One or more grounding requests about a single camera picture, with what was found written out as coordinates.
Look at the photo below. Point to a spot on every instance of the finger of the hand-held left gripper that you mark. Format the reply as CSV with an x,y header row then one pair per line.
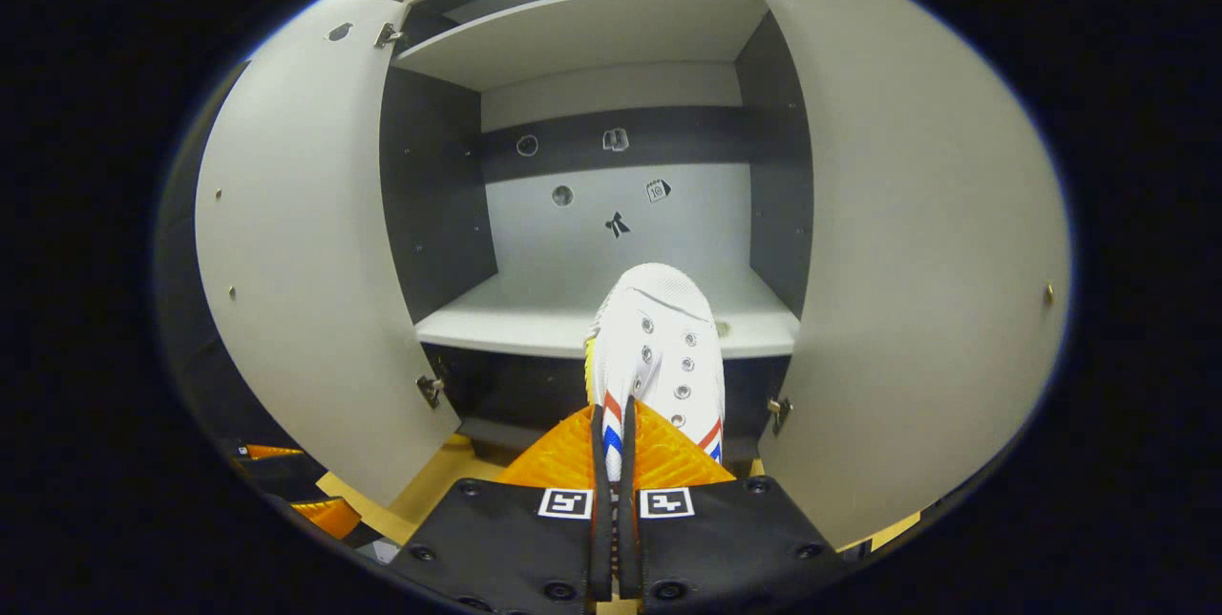
x,y
329,519
282,472

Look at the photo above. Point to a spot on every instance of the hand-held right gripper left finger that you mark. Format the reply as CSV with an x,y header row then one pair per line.
x,y
601,539

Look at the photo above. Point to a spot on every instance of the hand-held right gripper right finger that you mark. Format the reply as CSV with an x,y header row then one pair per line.
x,y
627,539

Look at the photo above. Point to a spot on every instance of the white cabinet door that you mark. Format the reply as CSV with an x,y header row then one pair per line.
x,y
907,262
305,262

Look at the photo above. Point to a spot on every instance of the white striped shoe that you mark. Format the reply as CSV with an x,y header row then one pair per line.
x,y
659,328

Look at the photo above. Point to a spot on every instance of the white shoe cabinet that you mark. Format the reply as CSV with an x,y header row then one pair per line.
x,y
573,319

